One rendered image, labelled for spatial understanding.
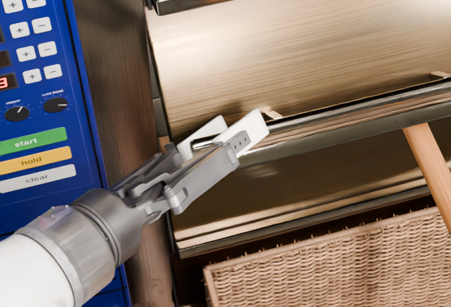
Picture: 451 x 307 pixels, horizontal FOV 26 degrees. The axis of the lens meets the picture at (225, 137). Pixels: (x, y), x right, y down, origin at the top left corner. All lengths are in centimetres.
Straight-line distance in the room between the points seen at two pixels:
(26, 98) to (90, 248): 22
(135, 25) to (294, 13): 19
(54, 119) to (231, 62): 20
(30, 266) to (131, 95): 32
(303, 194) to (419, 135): 27
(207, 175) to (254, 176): 41
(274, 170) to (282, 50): 30
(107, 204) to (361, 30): 38
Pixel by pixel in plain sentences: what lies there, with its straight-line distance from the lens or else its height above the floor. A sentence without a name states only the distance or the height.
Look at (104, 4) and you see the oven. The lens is 99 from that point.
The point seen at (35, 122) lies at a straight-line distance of 107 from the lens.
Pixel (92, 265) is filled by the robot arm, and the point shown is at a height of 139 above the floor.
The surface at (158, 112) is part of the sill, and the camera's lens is 122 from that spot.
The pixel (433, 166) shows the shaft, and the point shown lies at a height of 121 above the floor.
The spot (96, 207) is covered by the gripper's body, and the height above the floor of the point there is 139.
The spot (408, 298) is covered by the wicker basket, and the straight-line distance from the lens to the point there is 169.
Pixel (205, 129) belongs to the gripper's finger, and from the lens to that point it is 106.
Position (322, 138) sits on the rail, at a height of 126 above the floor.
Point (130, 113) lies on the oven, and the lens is 114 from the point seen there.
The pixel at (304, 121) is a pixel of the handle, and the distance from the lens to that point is 105.
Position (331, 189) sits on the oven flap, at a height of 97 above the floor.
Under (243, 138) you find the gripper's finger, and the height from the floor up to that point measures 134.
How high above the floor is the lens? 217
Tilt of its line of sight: 56 degrees down
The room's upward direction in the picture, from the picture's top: straight up
